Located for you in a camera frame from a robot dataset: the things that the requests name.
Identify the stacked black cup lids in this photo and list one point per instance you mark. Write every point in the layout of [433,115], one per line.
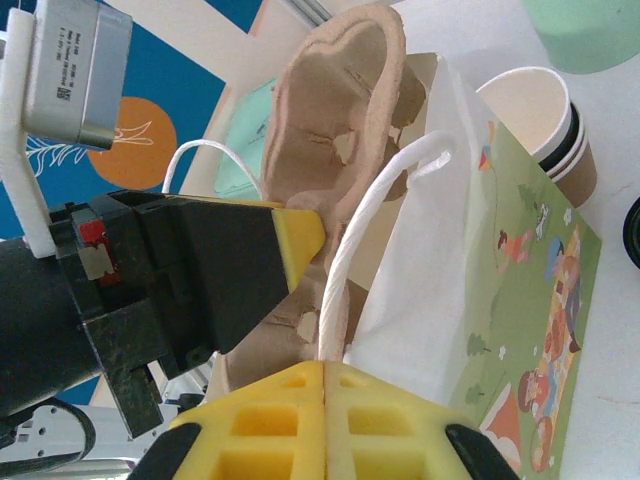
[634,230]

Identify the mint green holder cup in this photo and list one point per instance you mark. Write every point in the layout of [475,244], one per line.
[585,35]

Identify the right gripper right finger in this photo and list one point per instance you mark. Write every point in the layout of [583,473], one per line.
[390,425]

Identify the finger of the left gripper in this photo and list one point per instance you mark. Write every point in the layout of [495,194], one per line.
[215,270]

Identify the white printed paper bag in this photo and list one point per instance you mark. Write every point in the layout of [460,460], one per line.
[440,250]

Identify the stacked brown paper cups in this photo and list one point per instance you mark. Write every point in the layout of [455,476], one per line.
[525,110]

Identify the mint green zipper pouch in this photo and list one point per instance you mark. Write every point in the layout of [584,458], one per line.
[245,130]

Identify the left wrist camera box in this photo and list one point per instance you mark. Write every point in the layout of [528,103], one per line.
[70,65]

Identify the brown pulp cup carrier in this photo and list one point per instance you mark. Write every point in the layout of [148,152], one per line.
[325,100]

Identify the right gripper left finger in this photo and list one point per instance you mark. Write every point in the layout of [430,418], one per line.
[260,420]

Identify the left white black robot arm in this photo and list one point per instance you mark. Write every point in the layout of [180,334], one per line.
[50,425]

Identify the left aluminium frame post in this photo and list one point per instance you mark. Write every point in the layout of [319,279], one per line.
[307,10]

